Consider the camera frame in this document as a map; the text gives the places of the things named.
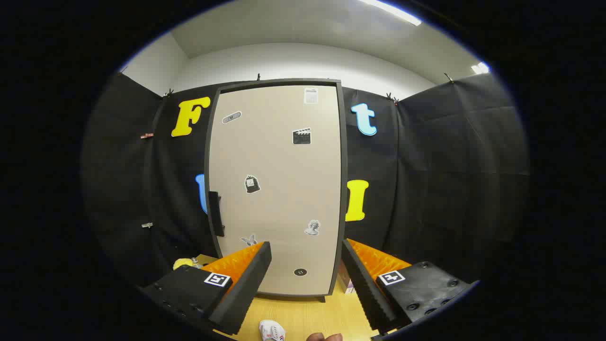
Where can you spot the dark grey shoe cabinet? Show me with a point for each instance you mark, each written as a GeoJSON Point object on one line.
{"type": "Point", "coordinates": [344, 189]}

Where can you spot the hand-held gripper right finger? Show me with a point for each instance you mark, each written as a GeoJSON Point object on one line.
{"type": "Point", "coordinates": [369, 293]}

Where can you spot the brown spine book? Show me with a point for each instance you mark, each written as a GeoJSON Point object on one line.
{"type": "Point", "coordinates": [345, 282]}

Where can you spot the yellow plush toy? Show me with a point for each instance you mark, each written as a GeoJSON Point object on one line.
{"type": "Point", "coordinates": [182, 263]}

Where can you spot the long ceiling light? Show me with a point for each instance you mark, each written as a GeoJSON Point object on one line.
{"type": "Point", "coordinates": [390, 12]}

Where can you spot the small ceiling light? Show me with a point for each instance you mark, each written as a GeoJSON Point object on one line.
{"type": "Point", "coordinates": [479, 68]}

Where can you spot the black backdrop cloth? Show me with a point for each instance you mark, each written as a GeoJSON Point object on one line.
{"type": "Point", "coordinates": [450, 189]}

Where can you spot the white shoe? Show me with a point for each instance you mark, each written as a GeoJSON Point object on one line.
{"type": "Point", "coordinates": [271, 330]}

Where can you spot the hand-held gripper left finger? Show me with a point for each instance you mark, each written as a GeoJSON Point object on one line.
{"type": "Point", "coordinates": [251, 289]}

